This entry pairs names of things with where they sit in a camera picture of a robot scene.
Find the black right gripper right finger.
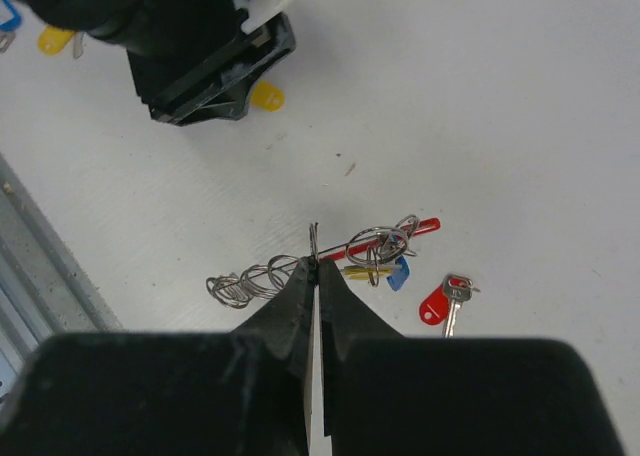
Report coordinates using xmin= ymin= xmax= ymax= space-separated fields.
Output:
xmin=318 ymin=260 xmax=623 ymax=455

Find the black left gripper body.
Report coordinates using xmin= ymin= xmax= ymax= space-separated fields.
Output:
xmin=127 ymin=13 xmax=296 ymax=126

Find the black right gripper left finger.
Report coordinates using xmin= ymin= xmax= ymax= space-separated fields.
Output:
xmin=1 ymin=257 xmax=316 ymax=455

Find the yellow tag key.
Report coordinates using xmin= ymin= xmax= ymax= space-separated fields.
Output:
xmin=341 ymin=265 xmax=397 ymax=282
xmin=250 ymin=80 xmax=285 ymax=112
xmin=37 ymin=26 xmax=84 ymax=60

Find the red tag key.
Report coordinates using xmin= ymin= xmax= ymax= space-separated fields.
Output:
xmin=418 ymin=273 xmax=481 ymax=338

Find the metal keyring holder red handle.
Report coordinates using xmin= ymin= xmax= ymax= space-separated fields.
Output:
xmin=205 ymin=214 xmax=441 ymax=310

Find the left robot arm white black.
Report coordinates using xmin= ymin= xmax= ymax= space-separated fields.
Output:
xmin=16 ymin=0 xmax=296 ymax=126

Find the blue tag key on holder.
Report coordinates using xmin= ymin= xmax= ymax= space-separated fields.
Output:
xmin=386 ymin=256 xmax=410 ymax=292

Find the yellow tag key on holder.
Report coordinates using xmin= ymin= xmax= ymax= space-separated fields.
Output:
xmin=341 ymin=265 xmax=397 ymax=282

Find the blue tag key on table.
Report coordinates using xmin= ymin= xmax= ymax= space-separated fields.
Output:
xmin=0 ymin=0 xmax=22 ymax=53

